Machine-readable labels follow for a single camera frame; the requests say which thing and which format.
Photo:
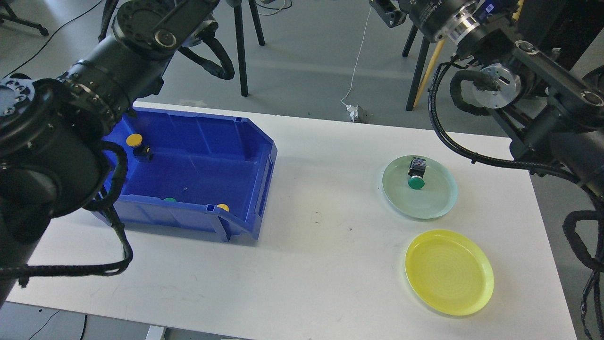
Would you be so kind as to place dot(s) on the black stand legs right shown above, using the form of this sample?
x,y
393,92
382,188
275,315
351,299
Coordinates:
x,y
420,64

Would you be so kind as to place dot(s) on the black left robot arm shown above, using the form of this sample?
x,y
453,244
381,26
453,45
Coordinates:
x,y
54,159

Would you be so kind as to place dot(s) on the yellow plate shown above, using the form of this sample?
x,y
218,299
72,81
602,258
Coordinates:
x,y
449,272

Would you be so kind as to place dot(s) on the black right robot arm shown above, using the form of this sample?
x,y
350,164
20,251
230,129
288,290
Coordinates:
x,y
553,119

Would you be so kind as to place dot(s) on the white power adapter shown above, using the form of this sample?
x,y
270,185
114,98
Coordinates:
x,y
357,114

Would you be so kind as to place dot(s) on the wooden pole left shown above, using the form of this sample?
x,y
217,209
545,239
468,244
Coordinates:
x,y
428,71

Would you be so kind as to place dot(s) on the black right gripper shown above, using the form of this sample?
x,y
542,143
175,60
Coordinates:
x,y
436,19

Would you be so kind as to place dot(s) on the yellow push button back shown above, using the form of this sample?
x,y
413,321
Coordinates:
x,y
140,150

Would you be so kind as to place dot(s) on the black stand legs left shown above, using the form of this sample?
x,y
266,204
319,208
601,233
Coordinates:
x,y
239,37

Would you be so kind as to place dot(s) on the blue plastic storage bin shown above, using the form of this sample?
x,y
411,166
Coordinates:
x,y
201,160

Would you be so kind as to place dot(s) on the pale green plate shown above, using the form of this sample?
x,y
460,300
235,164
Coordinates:
x,y
434,200

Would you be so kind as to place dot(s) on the black stand legs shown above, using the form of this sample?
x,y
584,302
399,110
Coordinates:
x,y
420,64
239,37

